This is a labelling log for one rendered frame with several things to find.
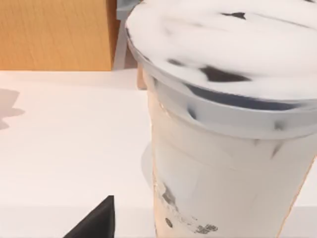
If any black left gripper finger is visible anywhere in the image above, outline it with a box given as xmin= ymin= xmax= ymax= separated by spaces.
xmin=62 ymin=195 xmax=115 ymax=238

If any white cup with lid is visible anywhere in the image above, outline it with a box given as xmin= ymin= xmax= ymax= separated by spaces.
xmin=125 ymin=0 xmax=317 ymax=238

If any wooden cupboard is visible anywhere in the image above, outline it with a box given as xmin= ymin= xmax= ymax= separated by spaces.
xmin=0 ymin=0 xmax=119 ymax=72

